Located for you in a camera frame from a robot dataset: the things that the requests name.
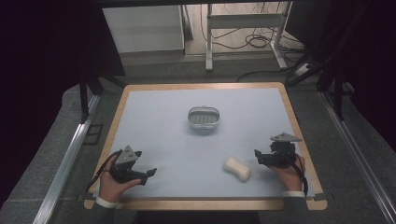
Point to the white cabinet panel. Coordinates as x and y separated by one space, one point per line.
143 28

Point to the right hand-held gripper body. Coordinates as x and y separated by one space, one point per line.
281 152

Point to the white power strip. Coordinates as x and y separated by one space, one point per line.
302 70

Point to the light blue table mat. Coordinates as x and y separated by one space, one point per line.
199 146

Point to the white soap bar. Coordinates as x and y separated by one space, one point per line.
237 168

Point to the person's right hand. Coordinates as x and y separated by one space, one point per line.
288 177

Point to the aluminium floor rail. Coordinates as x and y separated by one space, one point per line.
358 149
67 155

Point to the white metal stand frame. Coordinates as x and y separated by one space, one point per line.
246 20

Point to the person's left hand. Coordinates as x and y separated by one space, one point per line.
110 186

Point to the black stand legs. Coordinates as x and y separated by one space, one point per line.
337 93
93 90

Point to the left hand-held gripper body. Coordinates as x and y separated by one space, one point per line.
126 155

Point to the white soap dish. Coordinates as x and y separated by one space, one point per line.
204 118

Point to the wooden table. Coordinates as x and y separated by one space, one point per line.
202 204

